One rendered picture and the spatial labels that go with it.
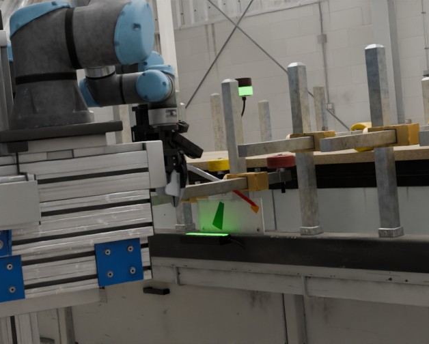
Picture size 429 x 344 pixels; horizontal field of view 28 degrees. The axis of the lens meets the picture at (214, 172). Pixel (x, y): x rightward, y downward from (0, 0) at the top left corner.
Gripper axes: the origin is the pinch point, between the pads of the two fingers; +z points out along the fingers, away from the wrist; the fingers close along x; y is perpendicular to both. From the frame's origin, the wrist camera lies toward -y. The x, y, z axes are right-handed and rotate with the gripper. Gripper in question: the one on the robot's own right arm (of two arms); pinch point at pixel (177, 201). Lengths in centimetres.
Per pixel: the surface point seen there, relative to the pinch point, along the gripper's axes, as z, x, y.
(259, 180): -2.8, 5.0, -26.4
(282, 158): -8.1, 3.1, -39.1
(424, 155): -6, 46, -46
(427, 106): -20, -7, -135
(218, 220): 8.5, -11.3, -25.4
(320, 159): -6.8, 11.6, -45.6
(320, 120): -18, -58, -135
